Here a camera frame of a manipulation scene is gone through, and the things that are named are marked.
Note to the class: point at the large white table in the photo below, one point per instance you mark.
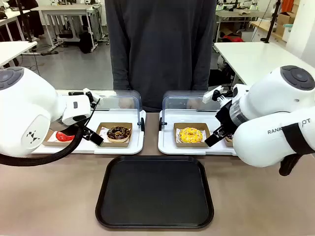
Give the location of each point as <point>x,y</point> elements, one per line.
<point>258,59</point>

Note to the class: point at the chocolate donut with nuts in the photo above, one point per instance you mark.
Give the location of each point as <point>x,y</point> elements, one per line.
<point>119,134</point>

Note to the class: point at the clear plastic case lid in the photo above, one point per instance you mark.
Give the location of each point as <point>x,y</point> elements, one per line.
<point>177,97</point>
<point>108,94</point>

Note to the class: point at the brown cardboard donut tray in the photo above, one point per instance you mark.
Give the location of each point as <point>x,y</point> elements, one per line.
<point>114,144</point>
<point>49,143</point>
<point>229,144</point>
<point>192,145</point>

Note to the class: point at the person right hand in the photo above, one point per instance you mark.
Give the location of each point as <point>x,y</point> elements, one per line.
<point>124,103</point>

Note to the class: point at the white printed paper liner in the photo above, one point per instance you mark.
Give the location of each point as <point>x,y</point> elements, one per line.
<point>177,137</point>
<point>103,132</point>
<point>52,138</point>

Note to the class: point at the open cardboard box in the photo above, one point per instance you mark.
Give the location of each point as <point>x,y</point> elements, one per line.
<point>286,20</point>

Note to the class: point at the grey background desk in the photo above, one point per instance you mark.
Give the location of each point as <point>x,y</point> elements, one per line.
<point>64,11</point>

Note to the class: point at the red glazed donut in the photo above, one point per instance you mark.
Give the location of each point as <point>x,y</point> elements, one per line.
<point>64,136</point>

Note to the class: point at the wooden top background table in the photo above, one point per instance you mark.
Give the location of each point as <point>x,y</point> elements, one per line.
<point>267,29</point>

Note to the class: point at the yellow sprinkled donut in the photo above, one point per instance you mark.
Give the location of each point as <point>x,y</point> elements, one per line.
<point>190,135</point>

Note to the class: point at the black stand pole with base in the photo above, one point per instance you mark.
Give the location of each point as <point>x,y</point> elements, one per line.
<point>272,22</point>

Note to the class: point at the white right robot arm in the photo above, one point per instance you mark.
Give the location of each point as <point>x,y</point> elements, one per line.
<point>265,98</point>

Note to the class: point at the person right forearm grey sleeve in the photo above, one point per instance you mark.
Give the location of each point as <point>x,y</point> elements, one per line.
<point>120,73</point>

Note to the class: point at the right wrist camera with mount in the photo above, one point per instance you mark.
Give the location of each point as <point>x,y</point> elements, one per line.
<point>211,94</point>

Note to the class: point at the person left hand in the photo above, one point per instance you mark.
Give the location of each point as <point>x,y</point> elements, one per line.
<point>192,103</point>

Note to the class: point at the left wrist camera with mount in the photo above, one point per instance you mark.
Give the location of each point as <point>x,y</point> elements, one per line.
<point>92,98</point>

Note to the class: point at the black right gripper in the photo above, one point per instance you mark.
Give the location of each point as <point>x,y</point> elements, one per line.
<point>225,115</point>

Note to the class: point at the small white side table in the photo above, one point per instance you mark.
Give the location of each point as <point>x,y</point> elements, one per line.
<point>14,49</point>

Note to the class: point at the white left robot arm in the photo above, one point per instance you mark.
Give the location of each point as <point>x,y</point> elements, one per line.
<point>24,110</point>

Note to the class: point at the person left forearm grey sleeve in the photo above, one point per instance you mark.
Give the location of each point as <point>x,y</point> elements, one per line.
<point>200,73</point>

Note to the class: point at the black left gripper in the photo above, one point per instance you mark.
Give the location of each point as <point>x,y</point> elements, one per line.
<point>82,126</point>

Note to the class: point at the white display case base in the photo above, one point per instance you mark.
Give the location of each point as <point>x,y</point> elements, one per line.
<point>137,147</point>
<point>167,145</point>

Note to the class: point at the black plastic serving tray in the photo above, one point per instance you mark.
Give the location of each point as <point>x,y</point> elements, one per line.
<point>155,194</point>

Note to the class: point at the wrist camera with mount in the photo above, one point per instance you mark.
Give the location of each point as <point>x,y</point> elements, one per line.
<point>211,94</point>
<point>92,98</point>

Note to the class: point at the person torso dark grey sweater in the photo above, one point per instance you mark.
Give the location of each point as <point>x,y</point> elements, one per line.
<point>160,49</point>

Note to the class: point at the red cloth item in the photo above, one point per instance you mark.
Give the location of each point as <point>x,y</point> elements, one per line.
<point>232,38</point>

